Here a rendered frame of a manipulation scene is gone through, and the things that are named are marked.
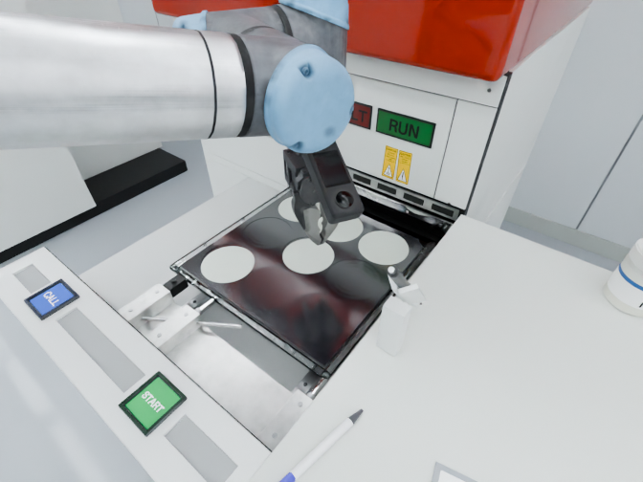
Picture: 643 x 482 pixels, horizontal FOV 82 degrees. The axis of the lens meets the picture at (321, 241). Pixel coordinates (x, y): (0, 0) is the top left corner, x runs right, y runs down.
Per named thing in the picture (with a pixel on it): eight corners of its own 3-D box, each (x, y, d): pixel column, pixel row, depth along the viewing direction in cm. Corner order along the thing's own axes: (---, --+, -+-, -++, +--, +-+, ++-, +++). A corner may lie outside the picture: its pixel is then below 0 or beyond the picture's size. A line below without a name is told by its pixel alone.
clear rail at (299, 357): (175, 266, 72) (173, 260, 71) (332, 377, 54) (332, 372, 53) (168, 270, 71) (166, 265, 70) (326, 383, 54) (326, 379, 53)
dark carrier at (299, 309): (297, 187, 91) (297, 186, 91) (426, 245, 75) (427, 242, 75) (180, 267, 71) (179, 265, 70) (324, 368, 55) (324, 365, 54)
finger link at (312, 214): (310, 228, 66) (309, 183, 60) (322, 248, 62) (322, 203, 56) (293, 231, 65) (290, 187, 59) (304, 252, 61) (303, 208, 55)
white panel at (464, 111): (210, 153, 120) (179, 9, 93) (451, 261, 82) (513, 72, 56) (203, 157, 118) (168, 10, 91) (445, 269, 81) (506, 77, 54)
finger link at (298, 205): (320, 219, 60) (319, 172, 54) (323, 226, 59) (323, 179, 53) (292, 226, 59) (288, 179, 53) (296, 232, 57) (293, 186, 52)
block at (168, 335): (190, 314, 64) (187, 303, 62) (204, 324, 62) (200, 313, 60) (149, 346, 59) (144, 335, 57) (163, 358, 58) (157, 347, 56)
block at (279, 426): (299, 398, 53) (298, 387, 51) (317, 412, 51) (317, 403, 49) (258, 446, 48) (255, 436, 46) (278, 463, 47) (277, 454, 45)
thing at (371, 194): (291, 186, 100) (289, 155, 94) (446, 255, 80) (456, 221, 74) (287, 189, 99) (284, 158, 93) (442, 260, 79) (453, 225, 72)
